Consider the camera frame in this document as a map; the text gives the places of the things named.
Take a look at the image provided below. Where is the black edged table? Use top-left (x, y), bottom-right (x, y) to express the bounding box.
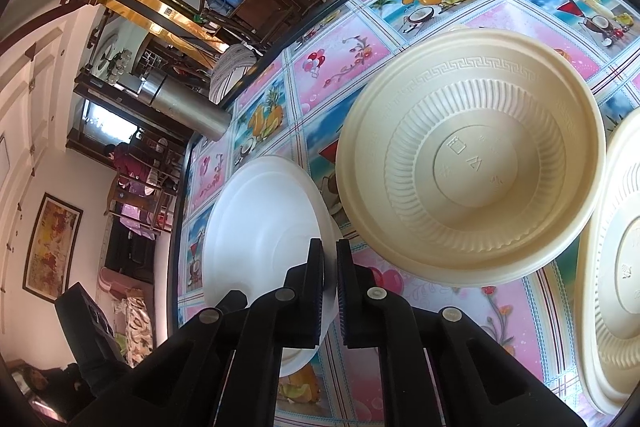
top-left (168, 0), bottom-right (640, 427)

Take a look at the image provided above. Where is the striped chair cushion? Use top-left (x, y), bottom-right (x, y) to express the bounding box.
top-left (207, 42), bottom-right (261, 102)

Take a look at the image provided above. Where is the white foam bowl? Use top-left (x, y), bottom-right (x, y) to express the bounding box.
top-left (202, 155), bottom-right (346, 378)

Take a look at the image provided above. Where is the pink armchair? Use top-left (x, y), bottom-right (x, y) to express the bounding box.
top-left (100, 267), bottom-right (132, 304)

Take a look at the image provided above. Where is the framed wall painting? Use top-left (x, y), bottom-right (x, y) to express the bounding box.
top-left (22, 193), bottom-right (84, 304)

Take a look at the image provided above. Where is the floral print cushion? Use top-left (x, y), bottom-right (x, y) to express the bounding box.
top-left (122, 297), bottom-right (152, 368)

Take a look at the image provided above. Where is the cream plastic bowl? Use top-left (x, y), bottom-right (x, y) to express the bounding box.
top-left (336, 29), bottom-right (607, 283)
top-left (574, 109), bottom-right (640, 418)

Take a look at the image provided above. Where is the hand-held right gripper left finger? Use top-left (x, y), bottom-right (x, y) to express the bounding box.
top-left (70, 238), bottom-right (326, 427)

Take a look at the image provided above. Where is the chandelier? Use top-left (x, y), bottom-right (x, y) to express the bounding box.
top-left (97, 34), bottom-right (133, 82)

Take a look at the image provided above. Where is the slim steel thermos bottle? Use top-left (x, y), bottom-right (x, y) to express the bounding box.
top-left (137, 72), bottom-right (231, 142)

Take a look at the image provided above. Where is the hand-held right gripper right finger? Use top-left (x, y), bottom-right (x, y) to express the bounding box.
top-left (336, 239), bottom-right (586, 427)

